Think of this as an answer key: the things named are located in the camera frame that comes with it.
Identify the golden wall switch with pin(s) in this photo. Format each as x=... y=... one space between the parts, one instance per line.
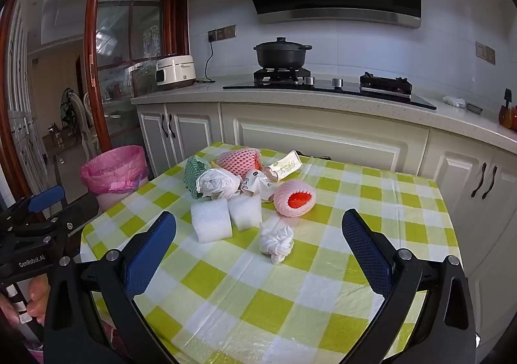
x=484 y=52

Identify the white tissue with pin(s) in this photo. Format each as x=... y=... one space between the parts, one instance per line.
x=276 y=243

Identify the white chair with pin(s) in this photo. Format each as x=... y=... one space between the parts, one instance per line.
x=85 y=121

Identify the black cooking pot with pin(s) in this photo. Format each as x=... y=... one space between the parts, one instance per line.
x=282 y=55

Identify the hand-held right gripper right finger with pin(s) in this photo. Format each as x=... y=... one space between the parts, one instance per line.
x=368 y=257

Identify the white plastic bag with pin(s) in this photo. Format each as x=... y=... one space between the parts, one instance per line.
x=218 y=184

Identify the wooden glass sliding door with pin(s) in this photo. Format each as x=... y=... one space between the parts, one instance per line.
x=121 y=45

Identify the white foam block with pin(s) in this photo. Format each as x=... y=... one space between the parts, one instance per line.
x=245 y=212
x=212 y=220

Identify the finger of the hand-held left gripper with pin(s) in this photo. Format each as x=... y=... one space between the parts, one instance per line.
x=74 y=216
x=46 y=199

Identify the green foam net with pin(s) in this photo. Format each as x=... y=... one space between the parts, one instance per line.
x=193 y=176

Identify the bin with pink liner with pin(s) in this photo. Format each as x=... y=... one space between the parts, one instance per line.
x=113 y=170

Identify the person's left hand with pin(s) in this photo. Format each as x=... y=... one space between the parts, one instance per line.
x=38 y=299

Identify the white tall cupboard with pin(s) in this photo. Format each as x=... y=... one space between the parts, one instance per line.
x=22 y=105

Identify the large pink foam net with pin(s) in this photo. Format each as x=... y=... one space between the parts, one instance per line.
x=236 y=160

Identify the white rice cooker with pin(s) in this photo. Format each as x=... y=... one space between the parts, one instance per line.
x=175 y=73

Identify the white carton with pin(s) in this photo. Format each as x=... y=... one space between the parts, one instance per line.
x=284 y=166

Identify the pink foam net orange inside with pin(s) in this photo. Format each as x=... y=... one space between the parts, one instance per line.
x=289 y=198

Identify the white kitchen base cabinet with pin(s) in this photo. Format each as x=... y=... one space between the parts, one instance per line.
x=323 y=134

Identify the black gas stove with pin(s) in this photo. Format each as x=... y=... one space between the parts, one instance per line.
x=331 y=87

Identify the golden wall socket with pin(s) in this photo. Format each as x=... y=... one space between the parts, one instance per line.
x=222 y=33

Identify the orange seasoning bottles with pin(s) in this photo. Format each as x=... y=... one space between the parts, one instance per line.
x=507 y=115

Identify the green white checked tablecloth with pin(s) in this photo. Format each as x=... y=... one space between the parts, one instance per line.
x=250 y=299

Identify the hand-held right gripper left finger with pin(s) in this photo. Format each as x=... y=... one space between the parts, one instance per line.
x=149 y=261

